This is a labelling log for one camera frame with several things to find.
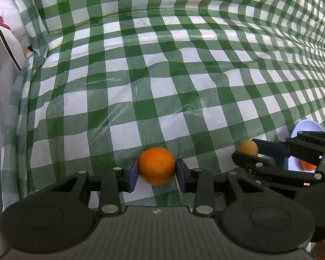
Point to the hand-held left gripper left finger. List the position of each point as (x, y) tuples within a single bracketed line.
[(132, 176)]

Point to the orange mandarin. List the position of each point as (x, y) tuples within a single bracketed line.
[(308, 166), (157, 165)]

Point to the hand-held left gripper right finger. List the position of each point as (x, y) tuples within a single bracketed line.
[(181, 177)]

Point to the green checked tablecloth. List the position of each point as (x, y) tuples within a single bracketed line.
[(178, 73)]

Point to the small yellow round fruit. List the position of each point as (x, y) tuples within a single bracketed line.
[(247, 147)]

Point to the white bowl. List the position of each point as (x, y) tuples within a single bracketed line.
[(307, 126)]

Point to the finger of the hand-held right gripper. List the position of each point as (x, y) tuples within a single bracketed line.
[(246, 161), (270, 150)]

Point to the small orange object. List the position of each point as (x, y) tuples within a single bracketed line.
[(25, 51)]

